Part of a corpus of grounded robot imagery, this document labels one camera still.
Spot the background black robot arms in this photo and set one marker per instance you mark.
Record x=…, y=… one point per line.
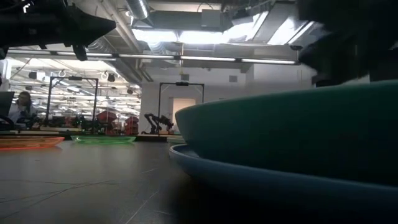
x=155, y=123

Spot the small red cabinet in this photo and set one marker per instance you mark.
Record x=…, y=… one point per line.
x=132, y=124

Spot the dark green plastic plate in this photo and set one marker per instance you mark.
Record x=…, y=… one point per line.
x=280, y=133

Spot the large red cabinet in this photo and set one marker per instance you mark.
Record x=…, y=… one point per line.
x=106, y=119

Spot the green translucent plastic plate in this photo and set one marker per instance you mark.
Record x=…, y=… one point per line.
x=102, y=139

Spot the bright doorway panel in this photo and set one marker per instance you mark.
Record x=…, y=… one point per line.
x=183, y=105

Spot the long ceiling light strip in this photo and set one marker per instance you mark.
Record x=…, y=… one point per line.
x=205, y=58

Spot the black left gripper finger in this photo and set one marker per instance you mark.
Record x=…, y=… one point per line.
x=80, y=53
x=93, y=27

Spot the wide black camera frame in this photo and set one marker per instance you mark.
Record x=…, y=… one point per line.
x=49, y=99

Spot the narrow black camera frame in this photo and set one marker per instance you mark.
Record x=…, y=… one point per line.
x=182, y=83

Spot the seated person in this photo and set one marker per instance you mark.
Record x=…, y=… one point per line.
x=21, y=109

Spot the orange translucent plastic plate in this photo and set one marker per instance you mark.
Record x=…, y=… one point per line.
x=28, y=142

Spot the dark computer monitor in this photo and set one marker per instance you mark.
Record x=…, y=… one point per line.
x=6, y=102

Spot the silver ventilation duct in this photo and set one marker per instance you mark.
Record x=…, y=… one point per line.
x=138, y=7

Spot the blue plastic plate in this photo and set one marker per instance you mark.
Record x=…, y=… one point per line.
x=217, y=174

